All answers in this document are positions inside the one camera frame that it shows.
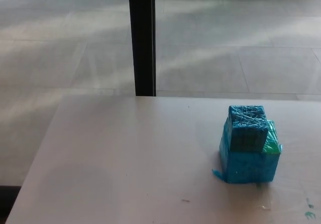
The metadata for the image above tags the small blue taped cube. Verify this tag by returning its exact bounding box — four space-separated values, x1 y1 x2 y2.
226 104 269 152

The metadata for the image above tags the big blue green taped cube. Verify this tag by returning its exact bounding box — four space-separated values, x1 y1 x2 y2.
212 120 284 184

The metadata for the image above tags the black vertical post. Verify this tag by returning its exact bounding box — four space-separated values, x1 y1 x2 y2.
127 0 157 97

